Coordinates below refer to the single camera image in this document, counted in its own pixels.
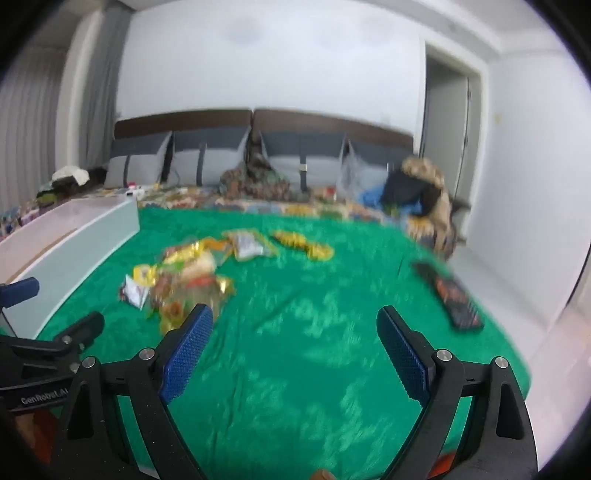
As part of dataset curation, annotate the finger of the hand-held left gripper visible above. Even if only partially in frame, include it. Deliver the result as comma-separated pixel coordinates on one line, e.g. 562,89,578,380
0,277,40,309
58,311,105,356

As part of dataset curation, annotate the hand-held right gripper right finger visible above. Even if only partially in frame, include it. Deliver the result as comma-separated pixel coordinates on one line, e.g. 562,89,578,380
376,305,539,480

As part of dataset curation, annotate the black bag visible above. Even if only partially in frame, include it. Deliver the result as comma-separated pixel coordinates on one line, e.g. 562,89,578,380
380,171,440,216

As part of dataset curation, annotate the grey curtain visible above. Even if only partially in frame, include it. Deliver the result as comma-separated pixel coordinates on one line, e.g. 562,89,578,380
0,11,127,210

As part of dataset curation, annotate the beige patterned cloth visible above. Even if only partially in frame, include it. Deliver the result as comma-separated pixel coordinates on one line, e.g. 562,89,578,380
399,156,457,260

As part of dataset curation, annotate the white storage box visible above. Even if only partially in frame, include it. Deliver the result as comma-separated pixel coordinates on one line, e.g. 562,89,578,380
0,198,140,340

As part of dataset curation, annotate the floral bedsheet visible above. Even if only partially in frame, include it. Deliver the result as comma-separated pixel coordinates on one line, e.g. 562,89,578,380
0,182,446,243

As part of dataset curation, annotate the clear plastic bag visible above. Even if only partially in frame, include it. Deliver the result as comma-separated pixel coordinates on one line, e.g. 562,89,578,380
337,143,372,195

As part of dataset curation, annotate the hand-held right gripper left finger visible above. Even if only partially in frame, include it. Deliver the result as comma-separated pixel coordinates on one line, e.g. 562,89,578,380
50,304,214,480

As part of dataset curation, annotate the green patterned blanket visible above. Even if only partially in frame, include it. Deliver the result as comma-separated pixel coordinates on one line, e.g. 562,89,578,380
37,207,533,480

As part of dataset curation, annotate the black flat device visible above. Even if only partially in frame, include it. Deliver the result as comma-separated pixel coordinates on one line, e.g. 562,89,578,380
412,261,446,289

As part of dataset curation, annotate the blue cloth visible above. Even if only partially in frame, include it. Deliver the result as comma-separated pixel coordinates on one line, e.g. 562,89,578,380
360,189,416,219

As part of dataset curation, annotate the clear sausage packet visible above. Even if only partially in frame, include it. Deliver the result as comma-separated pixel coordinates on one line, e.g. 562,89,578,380
154,272,235,334

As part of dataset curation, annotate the smartphone with lit screen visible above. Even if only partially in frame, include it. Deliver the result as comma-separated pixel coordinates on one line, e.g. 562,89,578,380
434,277,485,331

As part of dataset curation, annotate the red and yellow snack packet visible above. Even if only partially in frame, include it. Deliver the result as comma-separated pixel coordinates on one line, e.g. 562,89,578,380
161,237,232,273

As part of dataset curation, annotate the grey pillow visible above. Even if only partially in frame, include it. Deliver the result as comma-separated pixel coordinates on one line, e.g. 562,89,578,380
259,131,348,193
166,126,251,188
103,131,173,189
342,138,409,195

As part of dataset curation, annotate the doorway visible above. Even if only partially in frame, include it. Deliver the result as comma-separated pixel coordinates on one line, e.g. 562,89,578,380
421,42,484,209

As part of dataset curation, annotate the white cloth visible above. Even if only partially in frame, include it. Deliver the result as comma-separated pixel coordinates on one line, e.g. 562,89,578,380
51,165,91,186

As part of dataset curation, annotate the clear packet with yellow border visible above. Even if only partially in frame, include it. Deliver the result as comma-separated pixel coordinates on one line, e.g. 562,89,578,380
225,228,279,261

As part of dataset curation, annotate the dark floral cloth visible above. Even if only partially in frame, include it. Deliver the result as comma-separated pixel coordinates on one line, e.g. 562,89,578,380
219,137,293,202

